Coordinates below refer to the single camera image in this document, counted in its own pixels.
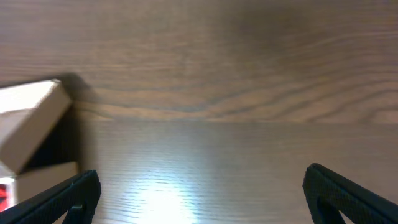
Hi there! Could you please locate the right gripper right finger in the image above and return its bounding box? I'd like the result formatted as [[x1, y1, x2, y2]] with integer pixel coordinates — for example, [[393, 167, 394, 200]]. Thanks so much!
[[303, 163, 397, 224]]

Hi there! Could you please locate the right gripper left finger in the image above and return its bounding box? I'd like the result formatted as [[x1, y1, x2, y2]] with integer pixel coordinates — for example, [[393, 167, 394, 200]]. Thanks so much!
[[1, 170, 101, 224]]

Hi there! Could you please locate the cardboard box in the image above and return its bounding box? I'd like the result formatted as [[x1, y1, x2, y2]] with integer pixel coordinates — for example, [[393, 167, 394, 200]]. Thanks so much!
[[1, 80, 78, 211]]

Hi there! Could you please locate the red utility knife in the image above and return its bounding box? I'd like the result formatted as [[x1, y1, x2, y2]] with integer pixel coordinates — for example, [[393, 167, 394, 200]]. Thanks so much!
[[0, 184, 8, 211]]

